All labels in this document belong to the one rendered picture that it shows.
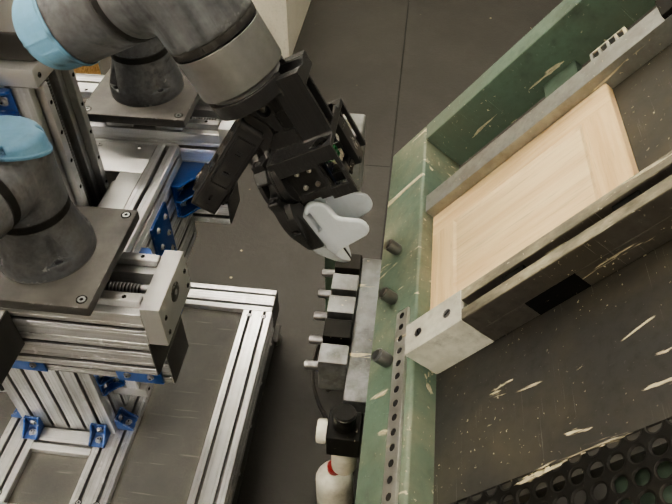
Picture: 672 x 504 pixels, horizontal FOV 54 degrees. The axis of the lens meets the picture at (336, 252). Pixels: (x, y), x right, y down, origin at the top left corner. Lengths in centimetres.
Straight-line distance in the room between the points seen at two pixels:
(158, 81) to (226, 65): 93
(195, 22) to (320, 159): 14
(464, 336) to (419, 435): 16
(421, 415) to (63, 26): 74
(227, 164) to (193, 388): 139
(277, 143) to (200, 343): 149
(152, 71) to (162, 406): 93
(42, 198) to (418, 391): 62
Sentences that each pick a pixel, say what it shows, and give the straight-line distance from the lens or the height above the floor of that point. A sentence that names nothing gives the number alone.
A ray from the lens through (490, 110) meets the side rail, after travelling 149.
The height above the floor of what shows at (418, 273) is 91.
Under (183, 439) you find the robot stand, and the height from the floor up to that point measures 21.
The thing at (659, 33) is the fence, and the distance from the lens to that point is 118.
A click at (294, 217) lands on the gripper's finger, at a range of 58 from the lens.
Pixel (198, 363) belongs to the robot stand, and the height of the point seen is 21.
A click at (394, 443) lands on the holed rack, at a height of 89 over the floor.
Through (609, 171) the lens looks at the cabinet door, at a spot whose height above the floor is 119.
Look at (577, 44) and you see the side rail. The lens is 144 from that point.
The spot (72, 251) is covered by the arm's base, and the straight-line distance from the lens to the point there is 109.
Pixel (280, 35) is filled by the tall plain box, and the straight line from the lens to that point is 365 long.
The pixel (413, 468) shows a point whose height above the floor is 90.
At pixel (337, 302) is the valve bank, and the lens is 135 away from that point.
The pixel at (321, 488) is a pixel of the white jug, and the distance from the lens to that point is 182.
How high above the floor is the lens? 178
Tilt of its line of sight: 45 degrees down
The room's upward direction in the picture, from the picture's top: straight up
